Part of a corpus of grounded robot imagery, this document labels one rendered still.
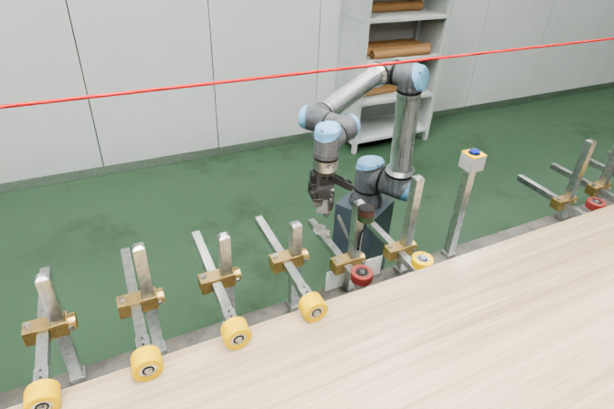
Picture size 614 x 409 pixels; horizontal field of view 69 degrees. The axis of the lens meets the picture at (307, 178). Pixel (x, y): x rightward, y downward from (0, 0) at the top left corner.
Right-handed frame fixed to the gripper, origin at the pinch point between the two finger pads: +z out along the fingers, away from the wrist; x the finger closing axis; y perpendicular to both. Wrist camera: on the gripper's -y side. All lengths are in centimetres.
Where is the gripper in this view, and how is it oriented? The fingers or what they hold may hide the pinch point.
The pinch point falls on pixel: (327, 214)
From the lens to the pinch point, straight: 171.0
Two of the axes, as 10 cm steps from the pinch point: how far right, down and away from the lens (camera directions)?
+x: 2.8, 5.0, -8.2
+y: -9.6, 1.1, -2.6
